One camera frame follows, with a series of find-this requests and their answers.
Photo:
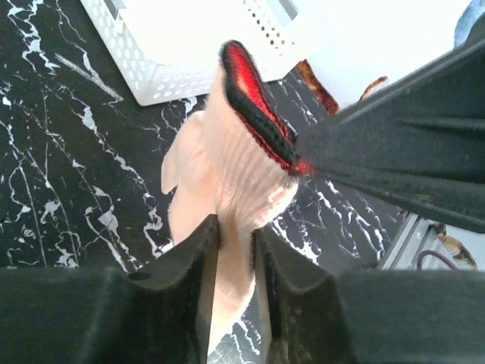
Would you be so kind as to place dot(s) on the white perforated storage basket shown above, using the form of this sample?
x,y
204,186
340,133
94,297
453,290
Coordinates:
x,y
168,50

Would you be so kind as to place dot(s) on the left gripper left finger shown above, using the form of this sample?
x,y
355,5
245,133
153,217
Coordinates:
x,y
159,314

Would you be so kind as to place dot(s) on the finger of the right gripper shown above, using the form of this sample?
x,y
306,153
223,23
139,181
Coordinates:
x,y
418,144

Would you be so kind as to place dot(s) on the cream glove red cuff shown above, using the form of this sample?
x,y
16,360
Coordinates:
x,y
235,159

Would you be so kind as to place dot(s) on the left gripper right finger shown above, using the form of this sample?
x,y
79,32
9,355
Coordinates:
x,y
308,315

